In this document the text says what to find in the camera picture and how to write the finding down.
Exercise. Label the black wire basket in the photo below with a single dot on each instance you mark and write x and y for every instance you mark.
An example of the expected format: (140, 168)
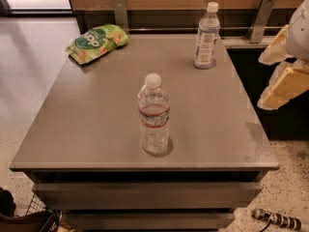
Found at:
(42, 221)

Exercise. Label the grey drawer cabinet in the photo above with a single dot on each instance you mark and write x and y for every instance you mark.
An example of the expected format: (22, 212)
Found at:
(84, 156)

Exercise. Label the black white striped tool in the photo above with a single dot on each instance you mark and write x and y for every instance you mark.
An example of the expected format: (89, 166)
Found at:
(293, 223)

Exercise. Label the water bottle white blue label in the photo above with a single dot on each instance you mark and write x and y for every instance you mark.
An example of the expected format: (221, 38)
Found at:
(208, 31)

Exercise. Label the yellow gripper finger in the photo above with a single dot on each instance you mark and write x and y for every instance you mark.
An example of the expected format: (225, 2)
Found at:
(288, 81)
(277, 50)

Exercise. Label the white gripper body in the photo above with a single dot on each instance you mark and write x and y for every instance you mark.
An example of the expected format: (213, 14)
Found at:
(299, 33)

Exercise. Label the green rice chip bag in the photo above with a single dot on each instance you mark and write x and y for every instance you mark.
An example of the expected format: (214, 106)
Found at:
(96, 42)

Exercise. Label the clear water bottle red label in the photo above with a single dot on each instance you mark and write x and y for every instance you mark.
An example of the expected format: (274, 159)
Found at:
(154, 108)

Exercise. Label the right metal bracket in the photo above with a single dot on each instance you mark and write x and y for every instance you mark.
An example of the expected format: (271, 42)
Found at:
(257, 29)

